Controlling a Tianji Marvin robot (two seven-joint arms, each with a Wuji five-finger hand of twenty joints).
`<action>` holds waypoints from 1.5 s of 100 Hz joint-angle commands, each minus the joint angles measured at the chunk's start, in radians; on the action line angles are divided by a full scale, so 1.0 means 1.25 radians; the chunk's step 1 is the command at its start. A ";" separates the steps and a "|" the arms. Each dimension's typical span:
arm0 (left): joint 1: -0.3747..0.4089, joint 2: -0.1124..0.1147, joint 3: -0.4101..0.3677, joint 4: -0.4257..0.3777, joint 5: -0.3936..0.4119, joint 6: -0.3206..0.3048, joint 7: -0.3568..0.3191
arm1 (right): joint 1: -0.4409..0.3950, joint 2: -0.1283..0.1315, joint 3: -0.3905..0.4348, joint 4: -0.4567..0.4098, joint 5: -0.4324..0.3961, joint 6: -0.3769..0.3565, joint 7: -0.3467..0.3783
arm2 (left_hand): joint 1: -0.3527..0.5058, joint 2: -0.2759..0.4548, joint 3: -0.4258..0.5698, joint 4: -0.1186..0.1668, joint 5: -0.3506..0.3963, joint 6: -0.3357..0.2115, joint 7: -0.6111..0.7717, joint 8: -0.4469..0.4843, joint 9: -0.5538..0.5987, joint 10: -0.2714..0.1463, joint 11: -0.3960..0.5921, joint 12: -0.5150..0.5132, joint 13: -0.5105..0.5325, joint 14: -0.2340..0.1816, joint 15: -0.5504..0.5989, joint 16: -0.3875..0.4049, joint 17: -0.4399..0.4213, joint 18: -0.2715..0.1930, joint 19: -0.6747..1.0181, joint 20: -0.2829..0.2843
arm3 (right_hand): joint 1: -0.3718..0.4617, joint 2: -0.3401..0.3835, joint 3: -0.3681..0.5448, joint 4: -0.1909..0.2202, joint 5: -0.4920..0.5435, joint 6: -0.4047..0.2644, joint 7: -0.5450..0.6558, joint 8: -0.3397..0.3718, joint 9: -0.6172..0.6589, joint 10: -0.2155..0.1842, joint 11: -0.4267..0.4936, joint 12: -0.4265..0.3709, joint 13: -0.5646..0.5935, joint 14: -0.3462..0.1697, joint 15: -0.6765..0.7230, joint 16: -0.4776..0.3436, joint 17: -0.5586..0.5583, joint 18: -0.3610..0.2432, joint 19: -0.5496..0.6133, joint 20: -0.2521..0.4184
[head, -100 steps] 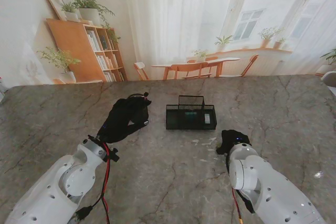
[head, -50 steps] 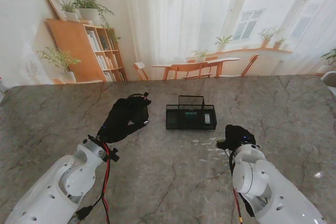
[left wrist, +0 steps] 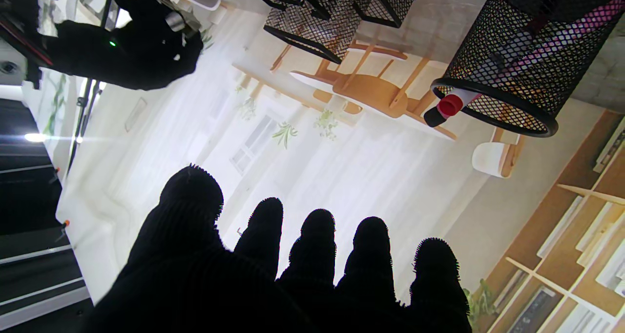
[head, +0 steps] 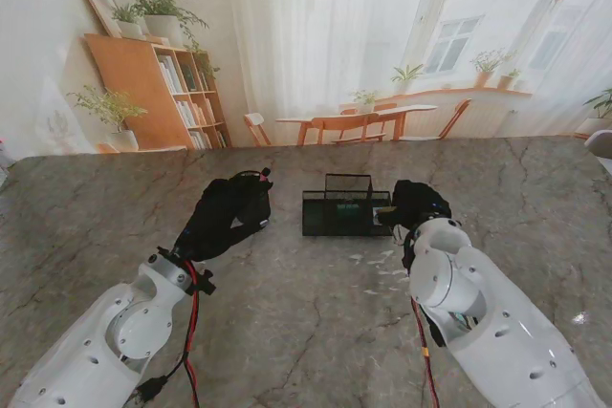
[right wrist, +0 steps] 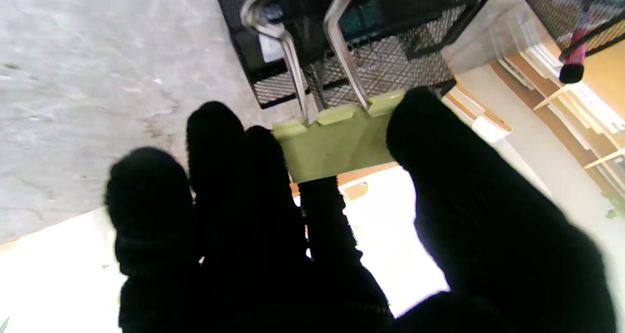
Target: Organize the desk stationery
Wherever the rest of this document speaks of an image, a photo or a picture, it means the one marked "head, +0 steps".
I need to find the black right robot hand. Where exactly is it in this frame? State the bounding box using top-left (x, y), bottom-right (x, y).
top-left (377, 180), bottom-right (453, 237)

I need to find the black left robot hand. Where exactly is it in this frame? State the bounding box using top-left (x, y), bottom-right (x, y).
top-left (172, 177), bottom-right (273, 260)

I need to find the black mesh desk organizer tray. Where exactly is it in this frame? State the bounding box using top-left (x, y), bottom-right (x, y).
top-left (301, 173), bottom-right (396, 238)

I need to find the white rounded chair back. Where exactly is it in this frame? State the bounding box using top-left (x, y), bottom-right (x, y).
top-left (583, 129), bottom-right (612, 160)

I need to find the printed room scene backdrop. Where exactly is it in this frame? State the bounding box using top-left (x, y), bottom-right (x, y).
top-left (0, 0), bottom-right (612, 159)

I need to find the clear bottle with red cap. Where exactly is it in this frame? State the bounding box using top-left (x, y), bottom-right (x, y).
top-left (0, 139), bottom-right (14, 189)

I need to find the red and black left arm cable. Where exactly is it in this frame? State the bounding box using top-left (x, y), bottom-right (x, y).
top-left (133, 259), bottom-right (216, 408)

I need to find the red and black arm cable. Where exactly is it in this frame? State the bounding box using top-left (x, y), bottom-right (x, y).
top-left (409, 297), bottom-right (442, 408)
top-left (133, 259), bottom-right (216, 408)

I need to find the red and black right arm cable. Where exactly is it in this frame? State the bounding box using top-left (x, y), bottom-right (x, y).
top-left (409, 297), bottom-right (442, 408)

